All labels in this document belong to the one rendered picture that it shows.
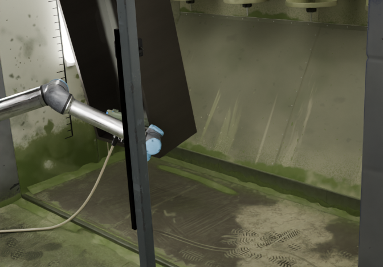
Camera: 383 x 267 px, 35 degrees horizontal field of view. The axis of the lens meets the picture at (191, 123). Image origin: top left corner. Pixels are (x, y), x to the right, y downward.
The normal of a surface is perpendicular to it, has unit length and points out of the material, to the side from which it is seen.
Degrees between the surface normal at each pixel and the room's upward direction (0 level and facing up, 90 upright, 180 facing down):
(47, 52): 90
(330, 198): 90
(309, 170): 57
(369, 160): 90
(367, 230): 90
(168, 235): 0
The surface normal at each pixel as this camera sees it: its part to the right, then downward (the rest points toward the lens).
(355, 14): -0.69, 0.26
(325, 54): -0.60, -0.30
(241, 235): -0.05, -0.95
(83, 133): 0.73, 0.18
